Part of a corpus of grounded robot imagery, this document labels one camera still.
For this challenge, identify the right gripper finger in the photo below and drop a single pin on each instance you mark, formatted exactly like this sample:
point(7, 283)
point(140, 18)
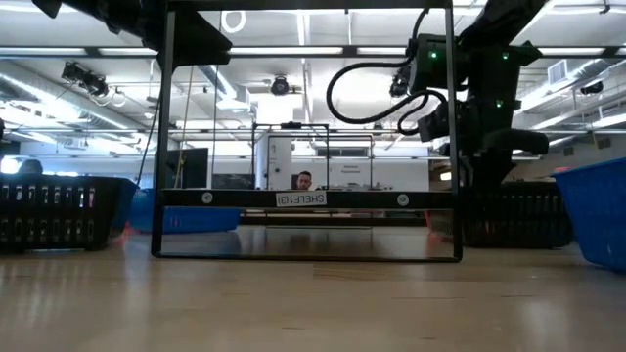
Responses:
point(489, 171)

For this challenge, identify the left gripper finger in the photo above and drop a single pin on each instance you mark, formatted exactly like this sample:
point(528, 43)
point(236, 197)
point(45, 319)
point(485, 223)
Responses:
point(200, 49)

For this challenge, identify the black plastic slotted basket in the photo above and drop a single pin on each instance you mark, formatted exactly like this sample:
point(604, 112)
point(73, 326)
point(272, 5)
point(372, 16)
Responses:
point(518, 215)
point(105, 210)

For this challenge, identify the blue plastic slotted basket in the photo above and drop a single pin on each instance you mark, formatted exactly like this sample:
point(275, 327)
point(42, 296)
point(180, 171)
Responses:
point(596, 210)
point(195, 220)

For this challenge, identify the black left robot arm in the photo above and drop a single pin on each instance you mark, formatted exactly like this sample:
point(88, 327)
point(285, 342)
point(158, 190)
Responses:
point(46, 6)

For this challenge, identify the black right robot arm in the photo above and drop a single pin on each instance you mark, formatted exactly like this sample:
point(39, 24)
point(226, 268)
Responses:
point(494, 73)

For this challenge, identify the white shelf label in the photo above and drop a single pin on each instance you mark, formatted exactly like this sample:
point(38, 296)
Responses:
point(300, 198)

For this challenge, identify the white air vent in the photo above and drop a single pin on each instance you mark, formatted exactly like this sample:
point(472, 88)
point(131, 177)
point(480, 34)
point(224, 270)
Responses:
point(557, 72)

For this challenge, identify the round black ceiling device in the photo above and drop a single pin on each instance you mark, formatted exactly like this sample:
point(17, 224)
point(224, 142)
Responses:
point(280, 86)

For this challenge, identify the black computer monitor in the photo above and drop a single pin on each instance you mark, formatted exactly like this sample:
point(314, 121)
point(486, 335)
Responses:
point(188, 168)

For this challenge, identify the white cabinet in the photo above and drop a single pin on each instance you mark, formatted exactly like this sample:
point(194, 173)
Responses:
point(279, 163)

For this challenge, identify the black overhead beam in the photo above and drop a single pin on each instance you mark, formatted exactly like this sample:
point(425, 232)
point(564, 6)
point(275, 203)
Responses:
point(349, 50)

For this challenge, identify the person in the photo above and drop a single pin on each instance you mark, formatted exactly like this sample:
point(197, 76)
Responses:
point(304, 180)
point(30, 167)

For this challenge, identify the black frame wooden shelf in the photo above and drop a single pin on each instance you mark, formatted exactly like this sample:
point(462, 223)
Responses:
point(244, 198)

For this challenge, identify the black background metal frame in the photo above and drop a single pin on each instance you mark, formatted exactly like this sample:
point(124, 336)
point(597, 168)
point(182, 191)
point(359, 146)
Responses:
point(327, 146)

